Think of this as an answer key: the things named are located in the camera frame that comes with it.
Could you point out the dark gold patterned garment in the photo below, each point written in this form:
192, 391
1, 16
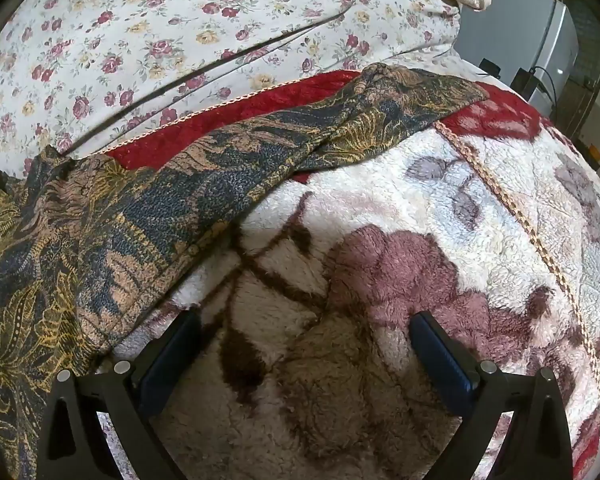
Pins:
89, 246

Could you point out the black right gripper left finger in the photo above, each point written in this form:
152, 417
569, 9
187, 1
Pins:
72, 444

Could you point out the grey white appliance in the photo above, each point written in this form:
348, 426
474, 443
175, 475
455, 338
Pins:
529, 45

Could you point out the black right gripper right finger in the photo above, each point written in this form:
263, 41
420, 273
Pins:
537, 443

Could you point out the white rose print bedsheet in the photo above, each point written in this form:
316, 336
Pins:
80, 75

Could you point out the red white floral fleece blanket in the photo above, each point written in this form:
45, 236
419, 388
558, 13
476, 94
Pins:
489, 220

